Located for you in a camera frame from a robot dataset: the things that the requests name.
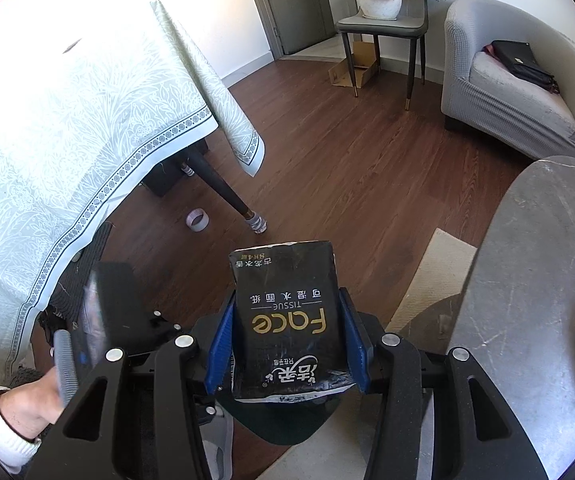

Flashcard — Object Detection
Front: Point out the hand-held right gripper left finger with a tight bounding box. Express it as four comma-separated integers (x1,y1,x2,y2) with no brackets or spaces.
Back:
24,291,237,480

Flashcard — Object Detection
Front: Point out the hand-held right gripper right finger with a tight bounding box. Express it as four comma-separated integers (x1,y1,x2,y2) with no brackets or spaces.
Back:
336,287,551,480

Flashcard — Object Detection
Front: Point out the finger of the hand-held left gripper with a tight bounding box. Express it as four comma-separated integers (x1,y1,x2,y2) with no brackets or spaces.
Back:
126,308,194,357

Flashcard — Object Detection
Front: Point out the black tissue pack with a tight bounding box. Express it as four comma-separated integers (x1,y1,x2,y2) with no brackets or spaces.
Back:
228,240,359,404

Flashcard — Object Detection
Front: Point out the dark green tray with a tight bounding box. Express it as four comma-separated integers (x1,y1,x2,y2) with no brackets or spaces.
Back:
216,392,344,447

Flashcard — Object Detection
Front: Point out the beige floor rug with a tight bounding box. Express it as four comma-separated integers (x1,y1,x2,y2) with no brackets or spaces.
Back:
248,227,479,480

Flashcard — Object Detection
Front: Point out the roll of white tape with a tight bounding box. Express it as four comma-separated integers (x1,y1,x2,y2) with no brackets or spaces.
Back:
186,208,211,233

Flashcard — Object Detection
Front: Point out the striped table leg sock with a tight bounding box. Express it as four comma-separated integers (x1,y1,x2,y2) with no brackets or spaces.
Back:
244,208,269,235

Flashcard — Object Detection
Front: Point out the black box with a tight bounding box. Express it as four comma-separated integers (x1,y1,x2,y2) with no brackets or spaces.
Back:
144,141,210,197

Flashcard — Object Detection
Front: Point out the dark dining table leg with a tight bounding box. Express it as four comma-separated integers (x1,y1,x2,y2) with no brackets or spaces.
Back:
186,147,256,221

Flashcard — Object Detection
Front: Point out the pale patterned tablecloth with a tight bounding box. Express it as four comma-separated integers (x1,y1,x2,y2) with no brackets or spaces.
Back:
0,0,261,401

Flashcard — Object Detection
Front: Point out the round grey marble table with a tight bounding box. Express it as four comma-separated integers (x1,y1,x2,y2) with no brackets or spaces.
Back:
446,155,575,480

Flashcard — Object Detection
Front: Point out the flat cardboard box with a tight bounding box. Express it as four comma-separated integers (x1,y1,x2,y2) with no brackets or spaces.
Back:
328,41,383,90

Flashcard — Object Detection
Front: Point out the light grey armchair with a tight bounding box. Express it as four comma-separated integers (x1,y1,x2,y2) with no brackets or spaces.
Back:
441,0,575,164

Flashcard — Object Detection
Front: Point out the grey dining chair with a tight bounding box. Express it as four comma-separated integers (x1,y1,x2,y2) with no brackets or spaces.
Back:
335,0,429,112

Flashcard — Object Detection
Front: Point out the black handbag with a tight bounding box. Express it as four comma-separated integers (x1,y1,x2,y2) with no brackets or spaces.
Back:
482,39,561,96

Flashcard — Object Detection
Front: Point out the grey door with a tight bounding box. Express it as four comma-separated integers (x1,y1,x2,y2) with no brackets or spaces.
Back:
241,0,351,56

